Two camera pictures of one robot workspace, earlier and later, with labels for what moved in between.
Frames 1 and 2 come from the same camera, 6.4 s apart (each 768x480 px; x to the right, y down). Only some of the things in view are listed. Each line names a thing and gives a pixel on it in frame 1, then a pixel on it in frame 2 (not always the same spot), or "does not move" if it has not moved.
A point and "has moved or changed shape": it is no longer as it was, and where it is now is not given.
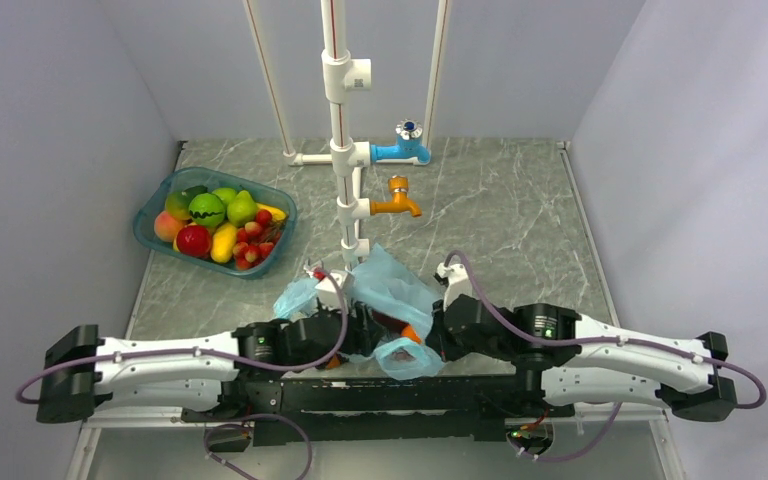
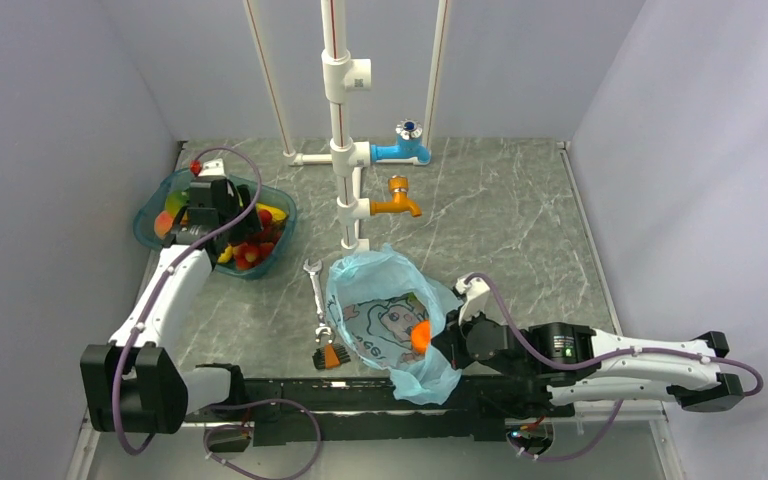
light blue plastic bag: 387,285 has moved or changed shape
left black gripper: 363,333 -> 250,226
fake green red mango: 177,204 does not move
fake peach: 166,226 does not move
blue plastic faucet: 408,145 does not move
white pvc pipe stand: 341,74 does not move
